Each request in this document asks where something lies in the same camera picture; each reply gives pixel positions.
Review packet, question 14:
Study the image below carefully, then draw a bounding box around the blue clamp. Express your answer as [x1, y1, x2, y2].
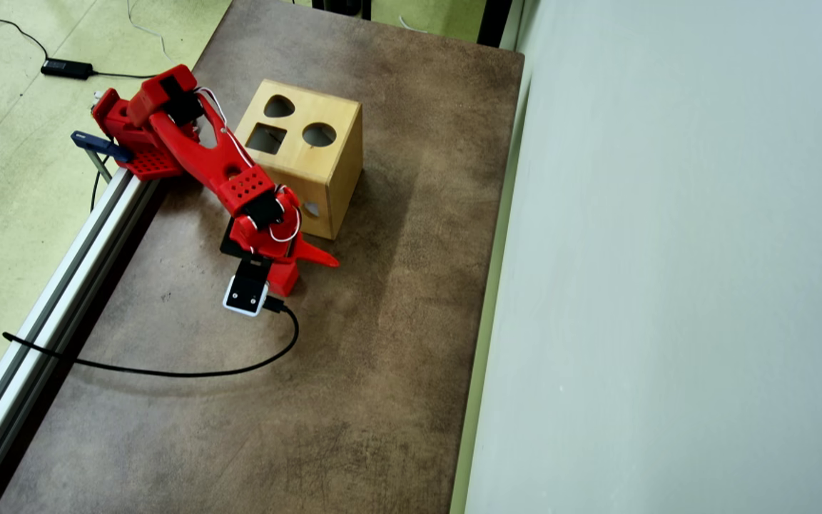
[71, 131, 133, 183]

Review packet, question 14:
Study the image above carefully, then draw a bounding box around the wooden shape sorter box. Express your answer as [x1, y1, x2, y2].
[233, 79, 364, 241]

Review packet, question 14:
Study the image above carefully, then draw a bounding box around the black camera cable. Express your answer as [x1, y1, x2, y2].
[2, 296, 300, 379]

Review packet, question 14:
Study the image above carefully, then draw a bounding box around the black vertical post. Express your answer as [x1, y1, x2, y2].
[477, 0, 513, 49]

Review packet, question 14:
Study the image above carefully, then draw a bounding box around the red robot arm base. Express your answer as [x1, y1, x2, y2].
[91, 89, 185, 181]

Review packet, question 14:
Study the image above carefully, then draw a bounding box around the red cube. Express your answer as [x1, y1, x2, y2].
[266, 261, 300, 298]

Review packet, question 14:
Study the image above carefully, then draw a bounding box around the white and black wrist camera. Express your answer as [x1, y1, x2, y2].
[223, 256, 273, 317]

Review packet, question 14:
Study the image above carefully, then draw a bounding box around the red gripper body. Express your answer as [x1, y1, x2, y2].
[220, 186, 305, 263]

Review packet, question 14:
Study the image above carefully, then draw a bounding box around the black power adapter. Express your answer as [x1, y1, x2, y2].
[41, 59, 93, 80]

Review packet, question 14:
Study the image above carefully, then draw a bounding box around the aluminium profile rail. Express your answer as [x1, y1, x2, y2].
[0, 166, 162, 514]

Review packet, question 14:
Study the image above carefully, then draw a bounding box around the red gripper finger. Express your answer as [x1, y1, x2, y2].
[290, 237, 340, 269]

